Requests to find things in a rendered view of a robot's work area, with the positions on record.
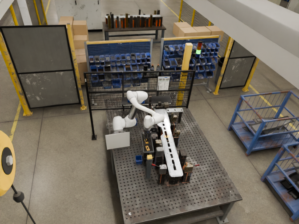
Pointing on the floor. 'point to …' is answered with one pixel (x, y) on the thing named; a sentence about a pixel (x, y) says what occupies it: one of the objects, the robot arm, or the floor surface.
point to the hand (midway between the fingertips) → (146, 139)
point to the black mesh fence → (133, 90)
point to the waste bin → (219, 69)
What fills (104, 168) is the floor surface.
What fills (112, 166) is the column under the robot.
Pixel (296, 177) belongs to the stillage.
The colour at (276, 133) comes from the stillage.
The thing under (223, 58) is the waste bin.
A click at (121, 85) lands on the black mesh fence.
